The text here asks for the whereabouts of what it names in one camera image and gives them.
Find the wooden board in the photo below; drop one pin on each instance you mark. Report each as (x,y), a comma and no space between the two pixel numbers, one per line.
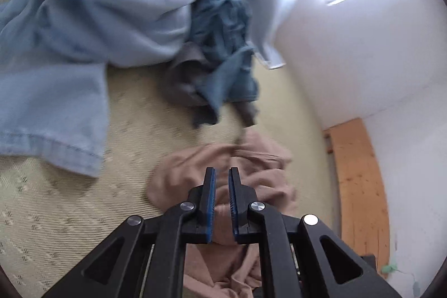
(356,179)

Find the grey garment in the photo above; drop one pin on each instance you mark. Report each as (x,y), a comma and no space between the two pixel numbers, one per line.
(188,60)

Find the woven straw mat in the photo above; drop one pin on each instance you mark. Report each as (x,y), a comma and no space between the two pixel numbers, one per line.
(70,214)

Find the light blue denim jeans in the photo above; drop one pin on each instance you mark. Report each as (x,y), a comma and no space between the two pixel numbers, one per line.
(87,4)

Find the tan shirt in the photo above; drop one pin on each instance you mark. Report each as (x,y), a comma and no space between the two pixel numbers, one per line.
(265,179)

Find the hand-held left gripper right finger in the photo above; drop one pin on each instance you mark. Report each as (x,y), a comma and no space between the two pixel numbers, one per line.
(233,207)

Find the small green scrap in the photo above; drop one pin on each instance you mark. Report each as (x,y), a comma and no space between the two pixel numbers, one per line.
(389,268)

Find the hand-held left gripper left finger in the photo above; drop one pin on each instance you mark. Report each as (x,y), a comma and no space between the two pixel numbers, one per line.
(210,207)

